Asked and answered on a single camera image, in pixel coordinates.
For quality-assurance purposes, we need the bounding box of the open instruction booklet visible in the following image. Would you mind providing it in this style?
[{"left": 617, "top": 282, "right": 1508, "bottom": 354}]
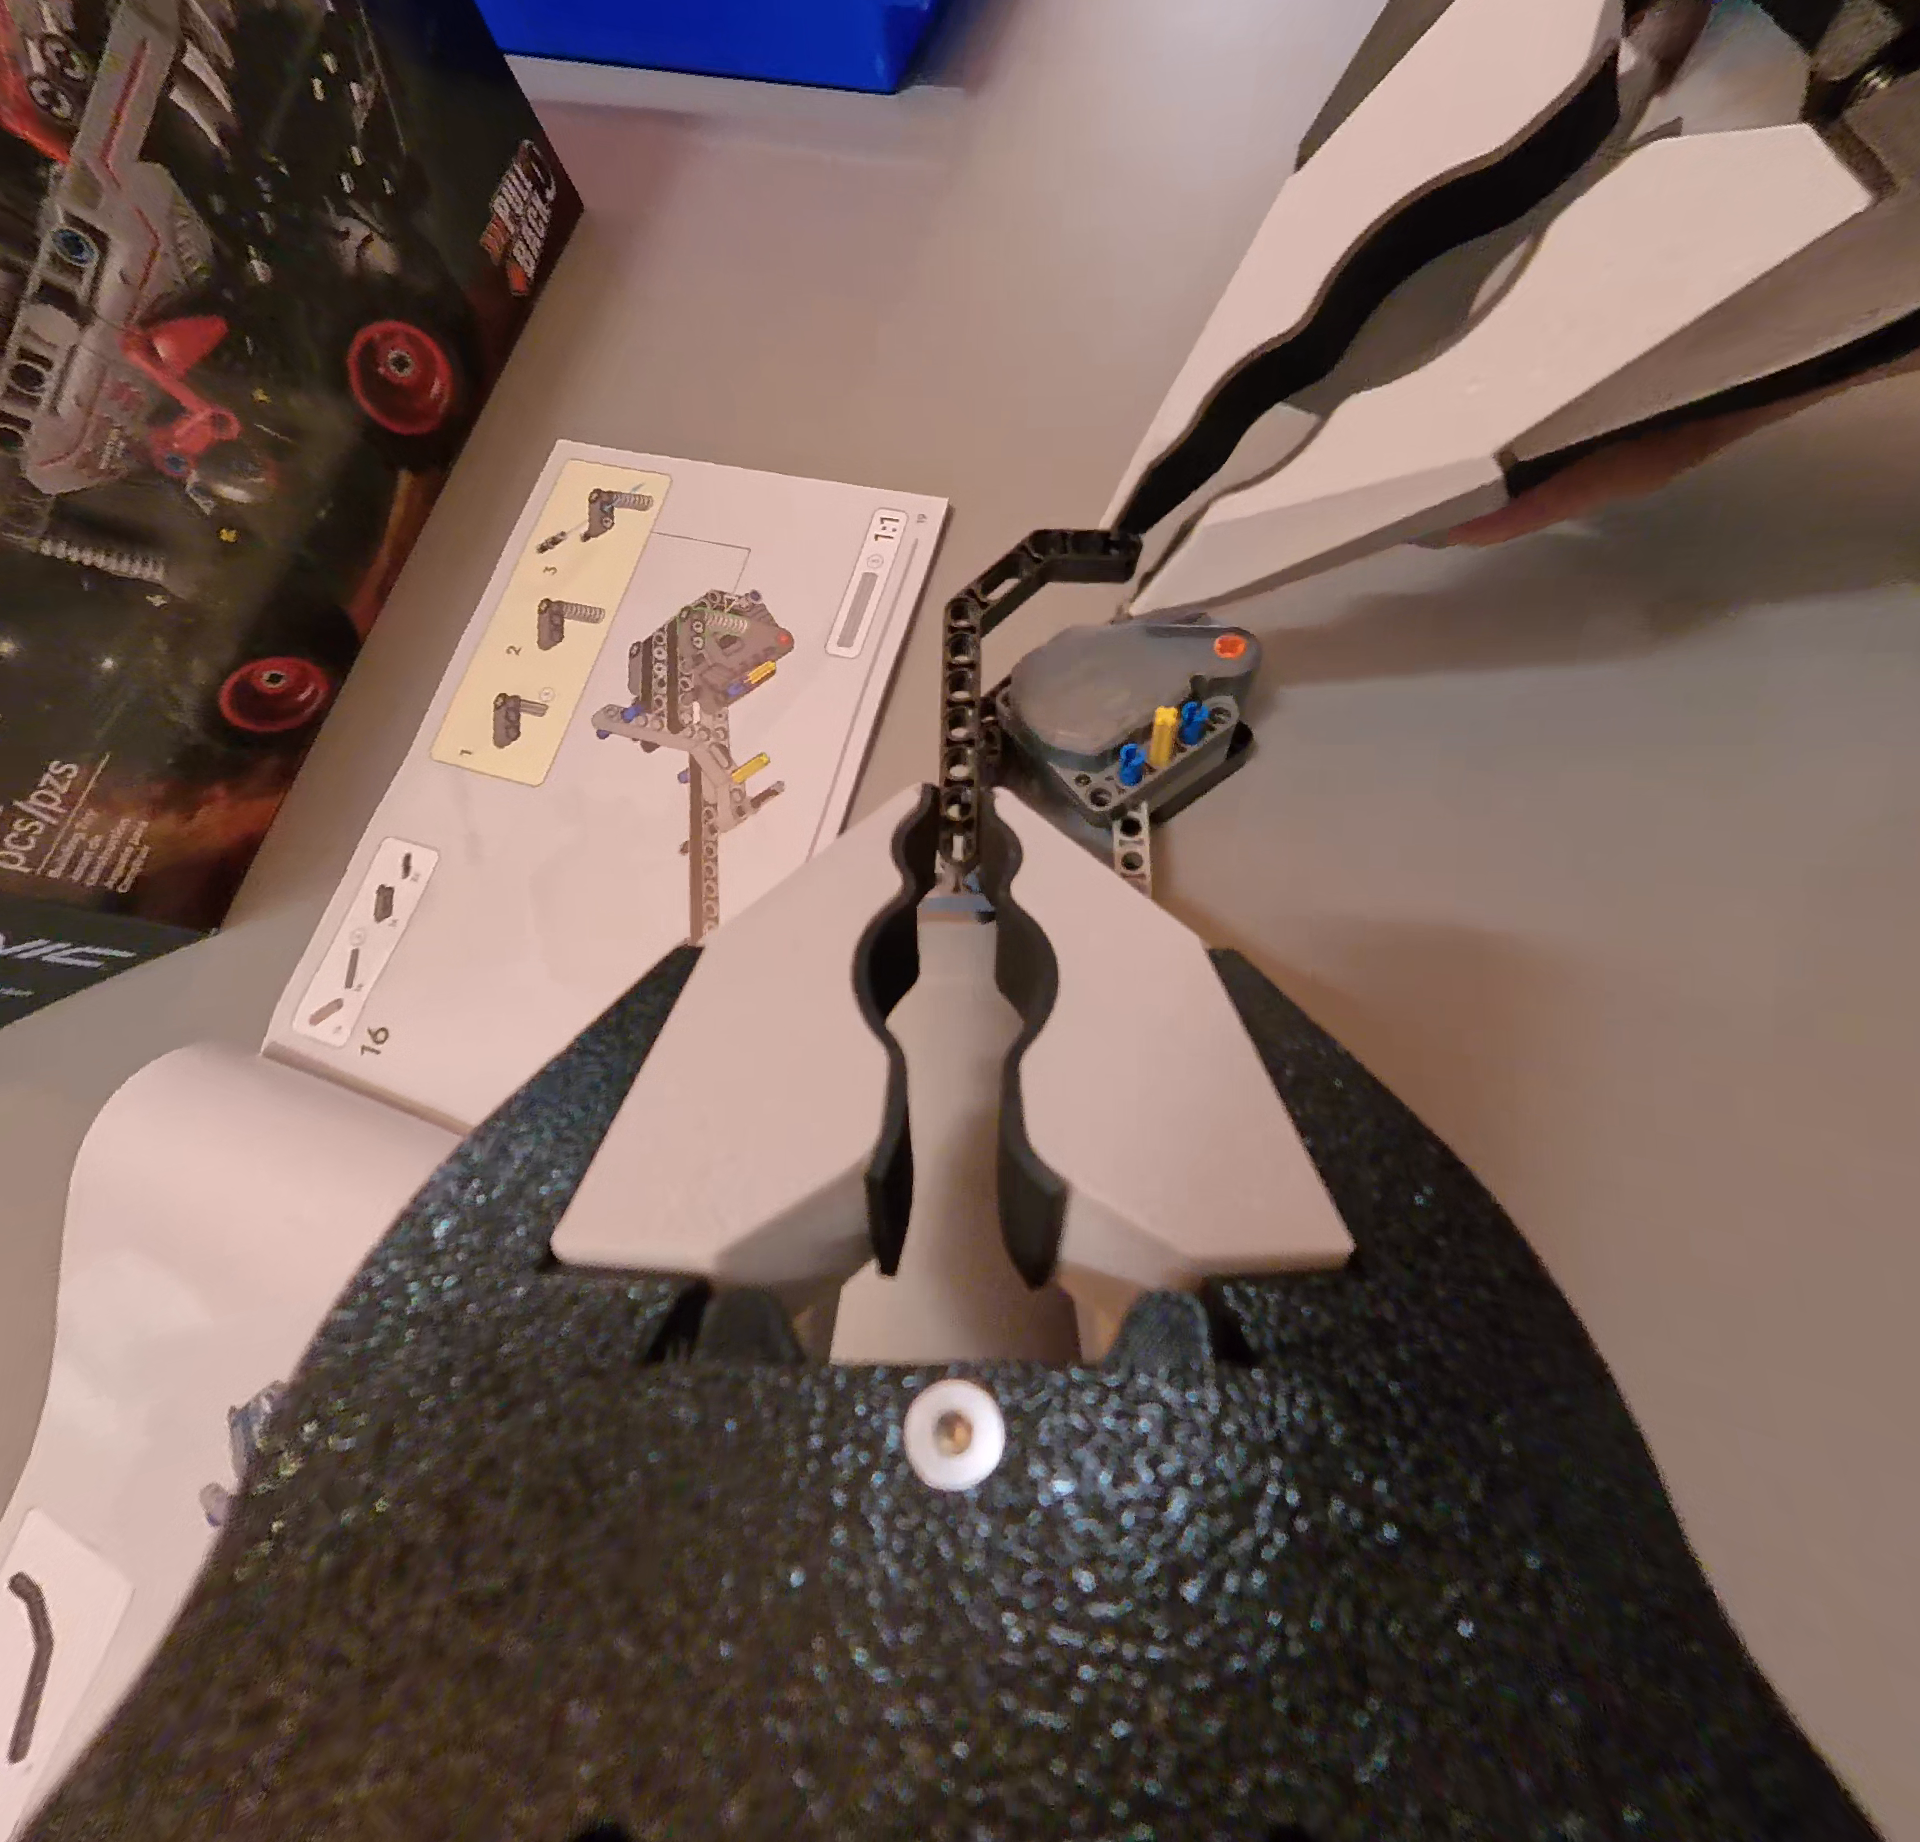
[{"left": 0, "top": 439, "right": 954, "bottom": 1842}]

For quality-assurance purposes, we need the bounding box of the dark toy truck box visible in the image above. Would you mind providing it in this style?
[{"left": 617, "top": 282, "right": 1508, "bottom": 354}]
[{"left": 0, "top": 0, "right": 586, "bottom": 1024}]

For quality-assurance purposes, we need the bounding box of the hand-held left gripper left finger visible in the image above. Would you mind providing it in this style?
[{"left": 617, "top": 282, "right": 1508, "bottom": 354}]
[{"left": 549, "top": 784, "right": 944, "bottom": 1319}]

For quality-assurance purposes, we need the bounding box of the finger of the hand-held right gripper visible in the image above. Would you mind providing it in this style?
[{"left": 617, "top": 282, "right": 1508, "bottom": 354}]
[
  {"left": 1125, "top": 122, "right": 1879, "bottom": 621},
  {"left": 1110, "top": 0, "right": 1635, "bottom": 538}
]

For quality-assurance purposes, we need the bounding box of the black bent toy beam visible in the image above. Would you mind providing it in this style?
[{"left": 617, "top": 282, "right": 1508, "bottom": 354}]
[{"left": 938, "top": 525, "right": 1147, "bottom": 899}]

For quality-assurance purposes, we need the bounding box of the grey toy brick assembly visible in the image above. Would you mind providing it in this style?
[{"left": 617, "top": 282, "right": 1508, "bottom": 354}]
[{"left": 983, "top": 603, "right": 1270, "bottom": 907}]

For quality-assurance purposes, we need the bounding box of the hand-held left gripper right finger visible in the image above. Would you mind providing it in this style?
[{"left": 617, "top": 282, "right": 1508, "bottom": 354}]
[{"left": 983, "top": 790, "right": 1364, "bottom": 1319}]

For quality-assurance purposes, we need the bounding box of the person's right hand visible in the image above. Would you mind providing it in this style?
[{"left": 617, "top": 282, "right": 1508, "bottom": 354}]
[{"left": 1443, "top": 461, "right": 1704, "bottom": 551}]

